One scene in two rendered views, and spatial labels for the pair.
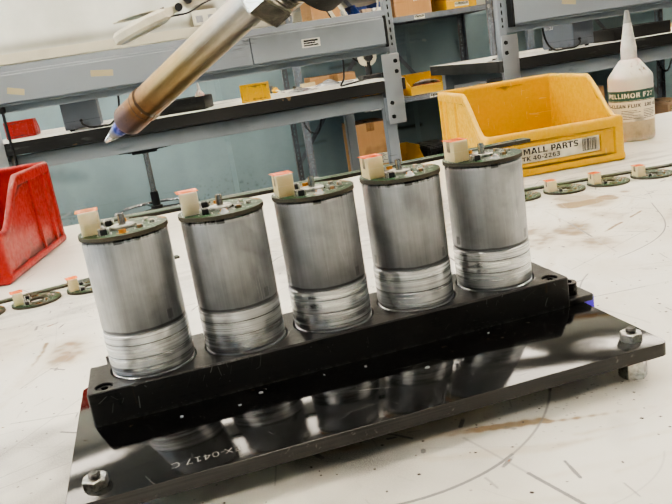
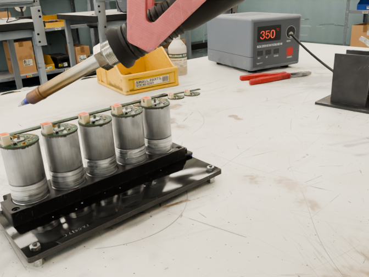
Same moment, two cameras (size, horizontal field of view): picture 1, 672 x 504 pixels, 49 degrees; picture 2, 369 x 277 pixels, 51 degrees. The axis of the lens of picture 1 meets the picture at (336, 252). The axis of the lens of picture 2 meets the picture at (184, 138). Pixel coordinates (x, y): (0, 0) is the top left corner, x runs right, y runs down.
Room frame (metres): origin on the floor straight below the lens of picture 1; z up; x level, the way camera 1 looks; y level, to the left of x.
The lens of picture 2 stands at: (-0.05, 0.07, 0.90)
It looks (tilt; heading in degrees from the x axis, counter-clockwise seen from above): 21 degrees down; 333
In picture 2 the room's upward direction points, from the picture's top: 3 degrees counter-clockwise
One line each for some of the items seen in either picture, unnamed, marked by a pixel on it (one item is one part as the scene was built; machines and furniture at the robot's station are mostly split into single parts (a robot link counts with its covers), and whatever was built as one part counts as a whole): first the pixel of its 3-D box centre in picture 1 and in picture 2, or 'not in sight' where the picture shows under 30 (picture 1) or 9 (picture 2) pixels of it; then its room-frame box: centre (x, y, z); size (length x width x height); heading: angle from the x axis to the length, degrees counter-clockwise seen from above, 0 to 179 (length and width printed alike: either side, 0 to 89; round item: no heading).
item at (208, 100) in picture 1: (175, 106); not in sight; (2.67, 0.48, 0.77); 0.24 x 0.16 x 0.04; 87
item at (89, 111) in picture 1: (82, 114); not in sight; (2.53, 0.77, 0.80); 0.15 x 0.12 x 0.10; 12
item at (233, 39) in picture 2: not in sight; (251, 40); (0.57, -0.41, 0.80); 0.15 x 0.12 x 0.10; 179
